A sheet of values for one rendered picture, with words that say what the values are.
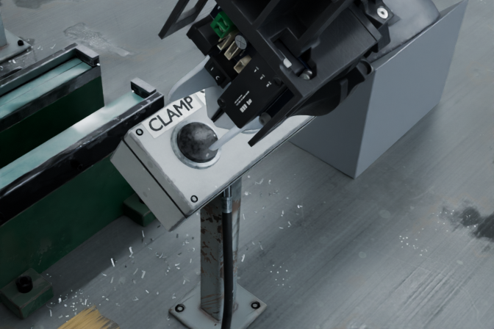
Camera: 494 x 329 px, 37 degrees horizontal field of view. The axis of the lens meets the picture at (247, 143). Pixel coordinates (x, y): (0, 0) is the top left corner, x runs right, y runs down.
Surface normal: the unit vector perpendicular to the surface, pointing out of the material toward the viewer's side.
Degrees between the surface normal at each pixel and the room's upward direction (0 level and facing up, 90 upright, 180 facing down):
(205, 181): 30
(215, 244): 90
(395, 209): 0
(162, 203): 90
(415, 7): 26
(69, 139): 0
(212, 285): 90
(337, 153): 90
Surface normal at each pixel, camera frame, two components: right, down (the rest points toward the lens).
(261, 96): -0.65, 0.49
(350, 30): 0.42, -0.41
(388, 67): 0.76, 0.46
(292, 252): 0.04, -0.74
